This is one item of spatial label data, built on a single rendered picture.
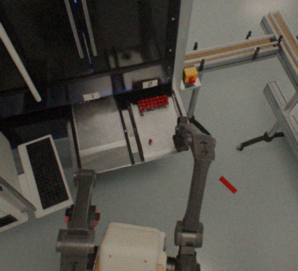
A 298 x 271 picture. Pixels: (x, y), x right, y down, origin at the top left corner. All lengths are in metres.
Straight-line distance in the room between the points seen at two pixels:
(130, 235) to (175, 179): 1.53
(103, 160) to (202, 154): 0.81
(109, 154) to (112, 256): 0.76
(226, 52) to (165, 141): 0.69
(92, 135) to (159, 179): 0.97
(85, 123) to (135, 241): 0.93
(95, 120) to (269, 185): 1.54
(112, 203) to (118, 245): 1.49
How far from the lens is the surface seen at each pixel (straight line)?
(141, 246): 1.32
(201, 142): 1.31
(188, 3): 1.61
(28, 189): 2.08
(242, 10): 3.95
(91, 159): 1.97
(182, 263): 1.47
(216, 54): 2.23
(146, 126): 2.02
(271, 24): 2.54
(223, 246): 2.77
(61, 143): 2.44
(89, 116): 2.08
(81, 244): 1.10
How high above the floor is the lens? 2.69
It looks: 62 degrees down
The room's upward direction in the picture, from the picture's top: 1 degrees clockwise
